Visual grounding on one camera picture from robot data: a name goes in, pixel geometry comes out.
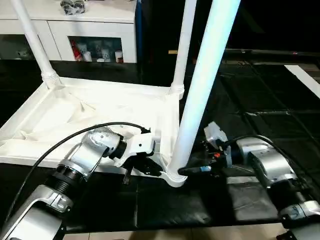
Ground white plastic table top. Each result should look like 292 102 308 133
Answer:
0 76 189 189

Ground white plastic table leg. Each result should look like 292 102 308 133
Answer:
11 0 64 91
169 0 198 97
167 0 242 179

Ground black work mat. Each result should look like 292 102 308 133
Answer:
0 59 320 233

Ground red bottle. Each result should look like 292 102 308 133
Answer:
71 41 83 62

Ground white glass-door cabinet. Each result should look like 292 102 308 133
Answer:
0 0 138 64

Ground small silver ornament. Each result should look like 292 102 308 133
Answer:
60 0 87 15

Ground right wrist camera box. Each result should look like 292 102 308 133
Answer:
203 121 230 149

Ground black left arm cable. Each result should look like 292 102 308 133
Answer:
0 122 152 223

